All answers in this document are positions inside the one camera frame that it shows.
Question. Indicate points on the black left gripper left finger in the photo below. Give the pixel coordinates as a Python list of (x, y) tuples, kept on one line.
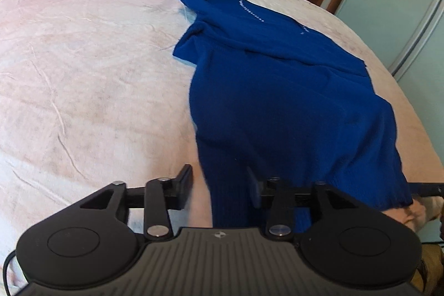
[(156, 198)]

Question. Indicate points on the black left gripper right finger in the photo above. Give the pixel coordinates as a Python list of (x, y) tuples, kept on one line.
[(280, 209)]

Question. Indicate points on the blue knit sweater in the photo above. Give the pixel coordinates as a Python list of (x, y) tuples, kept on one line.
[(272, 97)]

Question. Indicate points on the person's right hand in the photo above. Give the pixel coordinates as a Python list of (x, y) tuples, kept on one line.
[(419, 213)]

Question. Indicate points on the pink bed blanket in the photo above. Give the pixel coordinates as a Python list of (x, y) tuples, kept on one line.
[(91, 94)]

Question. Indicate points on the white wardrobe with flowers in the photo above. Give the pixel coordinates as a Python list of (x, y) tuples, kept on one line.
[(407, 37)]

